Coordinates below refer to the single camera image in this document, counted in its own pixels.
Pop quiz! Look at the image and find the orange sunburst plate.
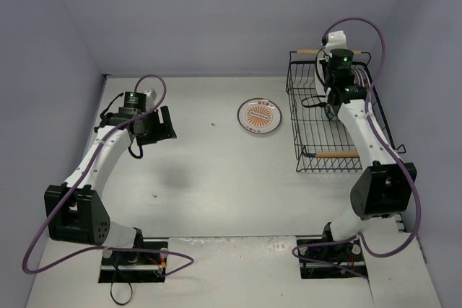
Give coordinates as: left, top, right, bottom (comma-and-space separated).
237, 97, 282, 135

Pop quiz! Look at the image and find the red character plate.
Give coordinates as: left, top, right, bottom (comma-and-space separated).
360, 69, 370, 89
352, 68, 364, 87

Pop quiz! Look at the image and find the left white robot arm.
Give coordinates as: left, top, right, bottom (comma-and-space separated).
44, 89, 176, 265

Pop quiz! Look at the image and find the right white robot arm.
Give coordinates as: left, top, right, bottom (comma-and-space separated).
319, 48, 417, 259

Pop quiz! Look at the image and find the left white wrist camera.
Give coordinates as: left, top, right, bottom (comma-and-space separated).
143, 89, 157, 110

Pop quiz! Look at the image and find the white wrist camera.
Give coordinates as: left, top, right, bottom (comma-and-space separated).
143, 89, 157, 110
321, 30, 347, 50

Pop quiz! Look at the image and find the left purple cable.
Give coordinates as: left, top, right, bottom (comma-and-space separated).
22, 74, 196, 278

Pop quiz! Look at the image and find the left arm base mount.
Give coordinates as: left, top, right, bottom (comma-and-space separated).
98, 239, 168, 283

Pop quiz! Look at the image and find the thin black cable loop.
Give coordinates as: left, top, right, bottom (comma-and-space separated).
109, 277, 134, 305

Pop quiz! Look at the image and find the black wire dish rack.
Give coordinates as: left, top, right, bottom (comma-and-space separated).
286, 48, 406, 172

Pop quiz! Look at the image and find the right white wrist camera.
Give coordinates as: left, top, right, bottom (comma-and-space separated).
321, 30, 347, 50

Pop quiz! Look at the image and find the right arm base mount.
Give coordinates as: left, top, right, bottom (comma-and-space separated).
292, 232, 368, 280

